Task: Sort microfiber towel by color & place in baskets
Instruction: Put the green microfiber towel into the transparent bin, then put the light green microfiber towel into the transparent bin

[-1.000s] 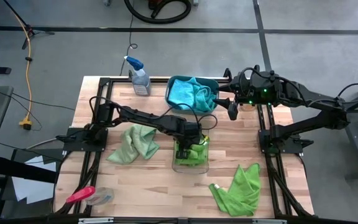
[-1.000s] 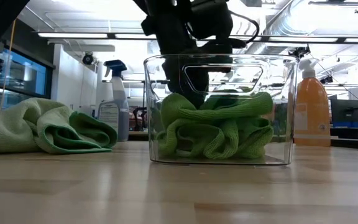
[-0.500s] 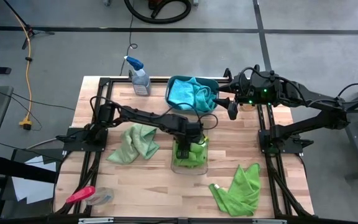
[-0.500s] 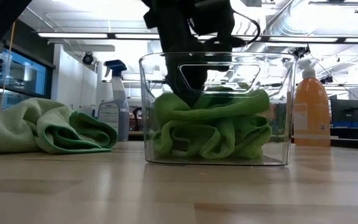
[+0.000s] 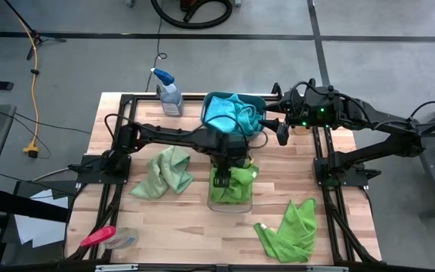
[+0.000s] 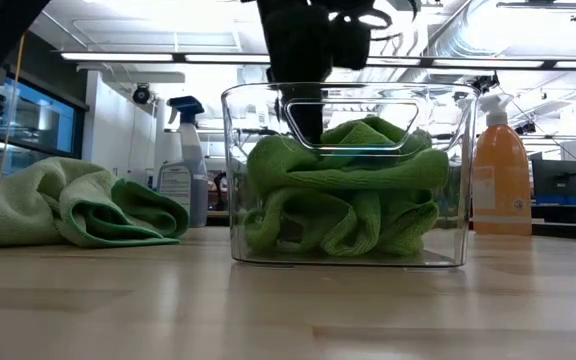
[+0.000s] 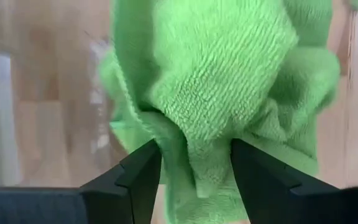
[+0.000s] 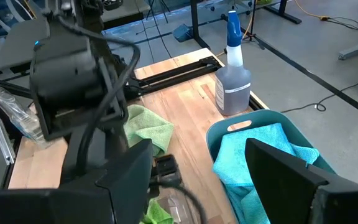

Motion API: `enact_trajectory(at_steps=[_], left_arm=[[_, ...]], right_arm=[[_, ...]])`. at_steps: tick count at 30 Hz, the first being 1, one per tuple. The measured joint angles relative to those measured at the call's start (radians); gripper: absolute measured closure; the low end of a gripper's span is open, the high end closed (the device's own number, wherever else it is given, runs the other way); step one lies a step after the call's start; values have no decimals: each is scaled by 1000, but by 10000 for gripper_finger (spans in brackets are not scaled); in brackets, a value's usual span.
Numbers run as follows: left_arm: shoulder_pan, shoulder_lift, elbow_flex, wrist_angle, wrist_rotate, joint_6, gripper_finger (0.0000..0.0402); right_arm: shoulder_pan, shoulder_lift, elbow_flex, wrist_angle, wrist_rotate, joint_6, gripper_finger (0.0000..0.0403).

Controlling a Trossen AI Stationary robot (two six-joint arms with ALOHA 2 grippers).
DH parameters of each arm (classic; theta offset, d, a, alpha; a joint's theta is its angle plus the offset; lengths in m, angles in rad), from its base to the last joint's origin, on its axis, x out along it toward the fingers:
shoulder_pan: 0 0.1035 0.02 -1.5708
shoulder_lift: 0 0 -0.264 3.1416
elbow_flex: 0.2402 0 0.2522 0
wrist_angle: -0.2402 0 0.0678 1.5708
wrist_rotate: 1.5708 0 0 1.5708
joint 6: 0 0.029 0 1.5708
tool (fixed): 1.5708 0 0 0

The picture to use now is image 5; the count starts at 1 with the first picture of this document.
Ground black aluminium table frame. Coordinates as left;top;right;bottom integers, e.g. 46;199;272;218
64;92;383;272

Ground clear plastic bin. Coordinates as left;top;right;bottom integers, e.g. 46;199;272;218
206;150;255;214

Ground orange spray bottle white trigger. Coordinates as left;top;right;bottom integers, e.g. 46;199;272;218
291;124;312;137

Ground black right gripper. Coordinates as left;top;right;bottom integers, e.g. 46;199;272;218
258;92;306;147

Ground black floor cable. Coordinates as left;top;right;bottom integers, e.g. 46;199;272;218
144;0;168;94

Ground pale green microfiber towel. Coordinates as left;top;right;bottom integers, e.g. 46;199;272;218
128;145;196;200

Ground black vacuum hose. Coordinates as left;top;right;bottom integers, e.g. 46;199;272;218
150;0;233;30

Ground black tripod stand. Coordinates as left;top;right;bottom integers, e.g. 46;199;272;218
2;0;67;61

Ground blue trigger spray bottle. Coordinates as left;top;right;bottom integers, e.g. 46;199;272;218
151;67;184;117

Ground yellow extension cable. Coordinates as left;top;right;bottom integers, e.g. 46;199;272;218
13;14;41;159

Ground teal plastic basket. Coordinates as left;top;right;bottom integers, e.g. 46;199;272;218
201;91;267;139

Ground vacuum cleaner body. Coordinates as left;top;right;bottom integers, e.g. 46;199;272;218
179;0;203;13

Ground white paper sheets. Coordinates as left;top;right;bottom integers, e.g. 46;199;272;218
13;188;70;249

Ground red trigger clear spray bottle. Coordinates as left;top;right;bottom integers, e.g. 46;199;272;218
79;225;140;250

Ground silver metal bracket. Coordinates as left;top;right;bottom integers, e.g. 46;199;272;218
307;266;350;272
94;264;139;272

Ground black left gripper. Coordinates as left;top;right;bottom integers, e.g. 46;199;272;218
208;130;251;189

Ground black equipment stand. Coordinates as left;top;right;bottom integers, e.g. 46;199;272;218
0;180;79;272

